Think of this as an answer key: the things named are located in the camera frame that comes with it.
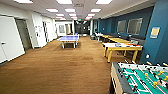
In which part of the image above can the large interior glass window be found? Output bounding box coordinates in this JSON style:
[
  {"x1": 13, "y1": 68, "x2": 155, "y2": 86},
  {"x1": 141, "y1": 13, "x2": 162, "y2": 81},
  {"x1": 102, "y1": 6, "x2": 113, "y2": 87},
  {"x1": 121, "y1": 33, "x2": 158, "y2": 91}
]
[{"x1": 127, "y1": 17, "x2": 144, "y2": 36}]

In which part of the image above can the green foosball table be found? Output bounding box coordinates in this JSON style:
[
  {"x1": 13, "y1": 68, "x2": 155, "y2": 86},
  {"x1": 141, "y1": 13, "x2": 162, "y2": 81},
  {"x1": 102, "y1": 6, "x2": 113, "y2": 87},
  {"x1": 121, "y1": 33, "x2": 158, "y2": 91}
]
[{"x1": 109, "y1": 60, "x2": 168, "y2": 94}]

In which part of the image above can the ceiling light panel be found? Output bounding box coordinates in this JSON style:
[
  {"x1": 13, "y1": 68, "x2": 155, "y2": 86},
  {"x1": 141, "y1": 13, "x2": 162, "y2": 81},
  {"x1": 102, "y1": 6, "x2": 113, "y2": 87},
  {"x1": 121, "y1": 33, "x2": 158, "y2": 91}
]
[
  {"x1": 13, "y1": 0, "x2": 34, "y2": 4},
  {"x1": 64, "y1": 8, "x2": 77, "y2": 13},
  {"x1": 55, "y1": 0, "x2": 73, "y2": 5},
  {"x1": 45, "y1": 8, "x2": 59, "y2": 13},
  {"x1": 90, "y1": 8, "x2": 102, "y2": 13},
  {"x1": 95, "y1": 0, "x2": 113, "y2": 5}
]

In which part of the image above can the yellow framed pillar sign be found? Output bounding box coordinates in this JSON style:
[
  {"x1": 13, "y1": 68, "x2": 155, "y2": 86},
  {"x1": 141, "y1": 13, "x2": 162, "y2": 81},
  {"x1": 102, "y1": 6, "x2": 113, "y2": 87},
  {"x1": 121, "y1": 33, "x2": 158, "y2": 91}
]
[{"x1": 149, "y1": 26, "x2": 161, "y2": 39}]

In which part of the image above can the blue ping pong table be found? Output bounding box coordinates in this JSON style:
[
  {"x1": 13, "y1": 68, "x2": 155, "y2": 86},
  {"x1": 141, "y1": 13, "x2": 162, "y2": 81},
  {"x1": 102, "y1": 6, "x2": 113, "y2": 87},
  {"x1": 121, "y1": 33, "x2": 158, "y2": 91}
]
[{"x1": 56, "y1": 34, "x2": 80, "y2": 50}]

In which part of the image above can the yellow air hockey table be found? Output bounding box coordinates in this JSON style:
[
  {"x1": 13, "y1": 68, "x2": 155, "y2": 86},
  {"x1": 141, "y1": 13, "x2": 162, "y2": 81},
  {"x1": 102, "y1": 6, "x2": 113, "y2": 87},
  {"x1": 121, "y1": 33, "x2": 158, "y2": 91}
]
[{"x1": 102, "y1": 42, "x2": 144, "y2": 64}]

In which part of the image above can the medium interior glass window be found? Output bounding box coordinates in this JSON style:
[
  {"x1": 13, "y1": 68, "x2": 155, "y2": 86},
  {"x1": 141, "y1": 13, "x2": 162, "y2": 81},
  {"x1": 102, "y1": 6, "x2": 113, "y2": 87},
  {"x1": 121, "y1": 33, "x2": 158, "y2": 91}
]
[{"x1": 117, "y1": 19, "x2": 128, "y2": 34}]

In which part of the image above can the white double door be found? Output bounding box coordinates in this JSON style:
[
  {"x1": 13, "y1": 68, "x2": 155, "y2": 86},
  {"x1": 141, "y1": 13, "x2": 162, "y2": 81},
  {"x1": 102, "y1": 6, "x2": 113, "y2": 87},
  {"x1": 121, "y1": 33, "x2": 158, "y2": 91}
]
[{"x1": 0, "y1": 15, "x2": 26, "y2": 65}]

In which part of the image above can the white pillar outlet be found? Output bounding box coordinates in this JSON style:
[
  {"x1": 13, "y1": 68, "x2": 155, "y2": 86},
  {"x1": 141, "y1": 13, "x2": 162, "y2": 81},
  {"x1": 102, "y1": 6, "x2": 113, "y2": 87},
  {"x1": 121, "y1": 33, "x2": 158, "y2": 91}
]
[{"x1": 145, "y1": 53, "x2": 151, "y2": 59}]

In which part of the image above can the wooden top table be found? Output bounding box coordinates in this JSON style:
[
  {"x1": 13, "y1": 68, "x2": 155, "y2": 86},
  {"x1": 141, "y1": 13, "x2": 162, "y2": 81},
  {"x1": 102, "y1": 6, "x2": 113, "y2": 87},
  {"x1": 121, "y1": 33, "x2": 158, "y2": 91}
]
[
  {"x1": 96, "y1": 33, "x2": 113, "y2": 42},
  {"x1": 108, "y1": 36, "x2": 134, "y2": 45}
]

